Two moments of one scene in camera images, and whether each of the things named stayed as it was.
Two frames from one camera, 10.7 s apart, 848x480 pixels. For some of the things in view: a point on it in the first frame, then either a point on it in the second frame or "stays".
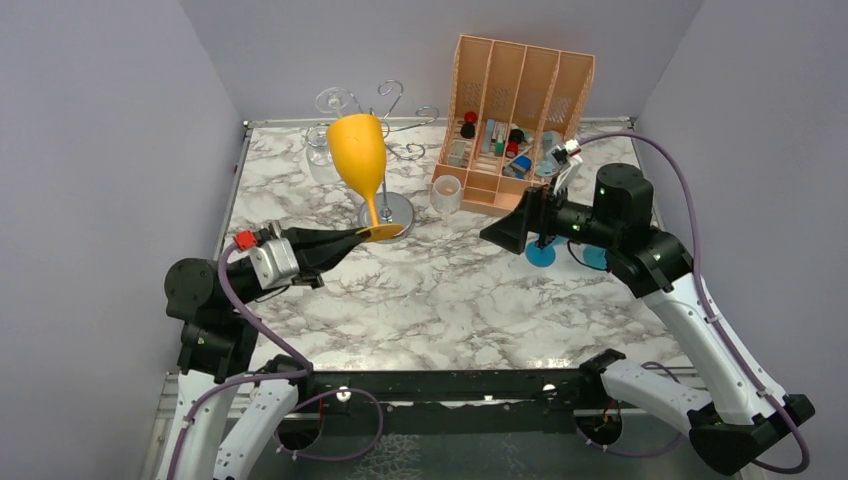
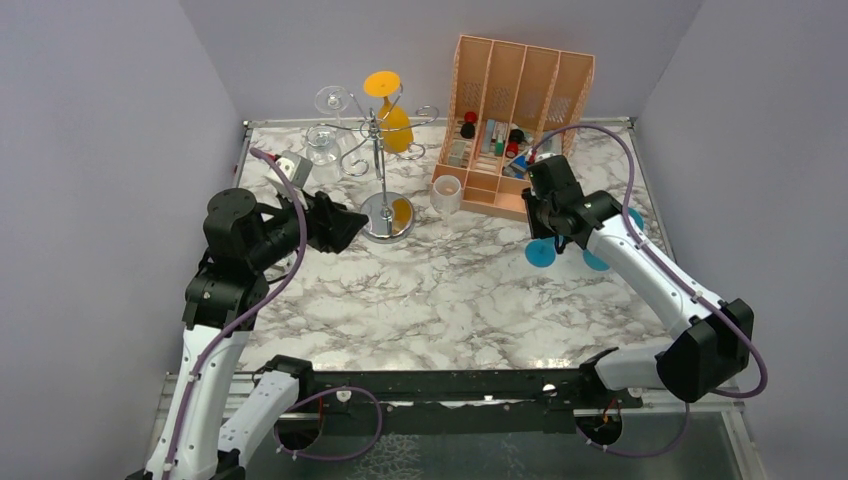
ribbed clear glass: (320, 162) stays
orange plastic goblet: (359, 142) -> (396, 127)
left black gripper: (321, 248) -> (332, 226)
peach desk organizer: (508, 109) stays
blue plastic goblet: (542, 257) stays
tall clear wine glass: (332, 100) stays
